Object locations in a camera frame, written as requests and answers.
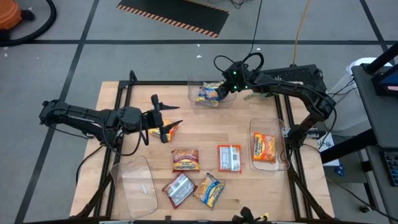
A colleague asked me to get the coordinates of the black metal table frame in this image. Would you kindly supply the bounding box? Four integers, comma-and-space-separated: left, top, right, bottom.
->
73, 70, 335, 224

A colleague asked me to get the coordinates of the black electronics box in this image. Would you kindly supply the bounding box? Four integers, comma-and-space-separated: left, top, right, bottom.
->
262, 63, 328, 93

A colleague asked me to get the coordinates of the clear plastic bin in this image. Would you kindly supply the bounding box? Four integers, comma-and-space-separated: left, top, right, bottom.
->
110, 154, 160, 222
187, 79, 238, 110
248, 117, 290, 172

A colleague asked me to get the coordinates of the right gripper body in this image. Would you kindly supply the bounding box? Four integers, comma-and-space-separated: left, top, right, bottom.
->
216, 79, 246, 102

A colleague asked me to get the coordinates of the blue Maruchan noodle pack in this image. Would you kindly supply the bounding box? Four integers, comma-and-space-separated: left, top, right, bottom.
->
193, 172, 226, 211
195, 88, 221, 108
201, 80, 225, 101

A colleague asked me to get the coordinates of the black hazard striped floor mat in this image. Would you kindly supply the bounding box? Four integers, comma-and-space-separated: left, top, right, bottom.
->
116, 0, 230, 39

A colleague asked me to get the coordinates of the orange Maruchan noodle pack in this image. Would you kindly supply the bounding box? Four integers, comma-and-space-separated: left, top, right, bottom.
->
252, 132, 277, 164
148, 119, 180, 144
216, 144, 243, 174

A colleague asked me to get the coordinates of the black vacuum hose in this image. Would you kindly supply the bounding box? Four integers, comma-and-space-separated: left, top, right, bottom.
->
0, 0, 58, 47

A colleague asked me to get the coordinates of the white plastic container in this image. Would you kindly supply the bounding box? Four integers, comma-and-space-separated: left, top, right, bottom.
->
329, 57, 392, 138

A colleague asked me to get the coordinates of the yellow hanging cable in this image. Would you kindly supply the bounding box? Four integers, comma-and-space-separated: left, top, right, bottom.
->
292, 0, 312, 67

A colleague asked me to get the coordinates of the dark desk monitor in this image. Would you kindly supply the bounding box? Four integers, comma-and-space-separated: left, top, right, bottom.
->
371, 63, 398, 97

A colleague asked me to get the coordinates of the grey desk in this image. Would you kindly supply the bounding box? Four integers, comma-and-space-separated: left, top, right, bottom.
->
351, 62, 398, 150

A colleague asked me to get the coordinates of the red Maruchan noodle pack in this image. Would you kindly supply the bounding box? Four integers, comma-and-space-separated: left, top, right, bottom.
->
161, 172, 197, 210
171, 148, 201, 173

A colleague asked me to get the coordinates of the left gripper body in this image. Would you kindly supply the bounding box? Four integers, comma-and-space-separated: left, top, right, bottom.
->
142, 94, 170, 144

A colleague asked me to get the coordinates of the black hanging cable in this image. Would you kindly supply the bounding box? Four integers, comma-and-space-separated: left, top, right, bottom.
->
249, 0, 264, 55

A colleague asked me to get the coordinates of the black keyboard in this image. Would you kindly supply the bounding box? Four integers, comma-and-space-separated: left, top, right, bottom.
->
384, 151, 398, 187

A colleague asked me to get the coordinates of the white paper sheet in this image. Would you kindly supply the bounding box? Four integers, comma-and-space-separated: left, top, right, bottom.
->
317, 133, 341, 167

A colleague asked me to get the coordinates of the orange shop vacuum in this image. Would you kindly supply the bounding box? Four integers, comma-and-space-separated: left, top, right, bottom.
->
0, 0, 23, 31

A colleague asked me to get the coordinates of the black device with yellow tag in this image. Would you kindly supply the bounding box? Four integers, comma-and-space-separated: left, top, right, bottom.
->
231, 207, 270, 223

